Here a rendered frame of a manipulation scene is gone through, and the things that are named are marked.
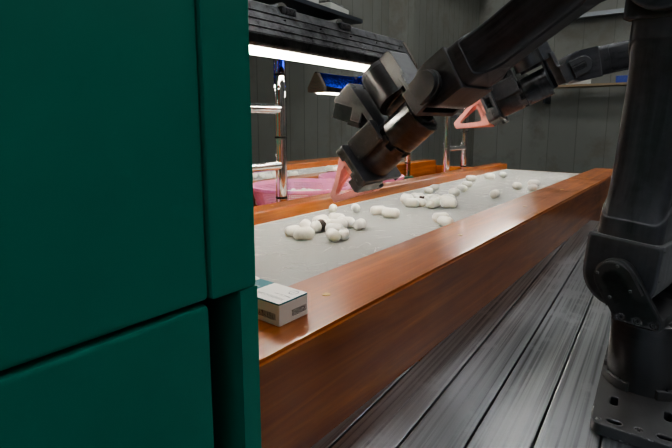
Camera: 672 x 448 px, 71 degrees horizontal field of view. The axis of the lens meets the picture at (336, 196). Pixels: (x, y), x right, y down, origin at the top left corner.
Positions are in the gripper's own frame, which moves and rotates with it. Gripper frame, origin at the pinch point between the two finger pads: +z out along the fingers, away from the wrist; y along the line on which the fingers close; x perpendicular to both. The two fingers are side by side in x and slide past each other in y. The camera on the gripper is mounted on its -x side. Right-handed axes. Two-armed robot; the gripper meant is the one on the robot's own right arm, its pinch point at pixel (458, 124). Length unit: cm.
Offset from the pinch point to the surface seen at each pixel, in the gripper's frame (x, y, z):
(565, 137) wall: -59, -714, 3
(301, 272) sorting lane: 20, 53, 15
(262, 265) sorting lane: 17, 53, 20
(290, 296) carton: 22, 70, 4
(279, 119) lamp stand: -12.9, 22.3, 29.0
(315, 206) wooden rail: 6.3, 17.3, 30.9
